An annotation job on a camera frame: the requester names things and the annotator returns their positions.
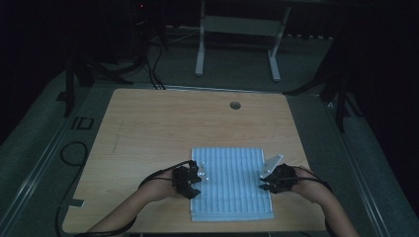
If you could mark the white metal desk frame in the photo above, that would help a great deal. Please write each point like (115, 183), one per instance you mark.
(242, 25)

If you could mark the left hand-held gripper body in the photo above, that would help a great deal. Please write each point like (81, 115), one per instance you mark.
(183, 179)

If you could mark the person's right hand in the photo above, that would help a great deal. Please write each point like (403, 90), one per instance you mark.
(308, 186)

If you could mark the dark equipment rack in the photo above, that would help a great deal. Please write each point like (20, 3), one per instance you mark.
(145, 23)

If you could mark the black metal stand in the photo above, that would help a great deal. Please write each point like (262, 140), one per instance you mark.
(69, 85)
(341, 108)

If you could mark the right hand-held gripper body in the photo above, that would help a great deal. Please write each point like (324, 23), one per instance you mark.
(284, 179)

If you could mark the blue striped towel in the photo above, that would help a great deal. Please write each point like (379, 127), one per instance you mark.
(234, 197)

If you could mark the grey tape piece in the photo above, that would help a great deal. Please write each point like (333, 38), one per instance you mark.
(76, 202)

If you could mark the person's left hand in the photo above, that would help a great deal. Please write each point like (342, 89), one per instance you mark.
(161, 187)

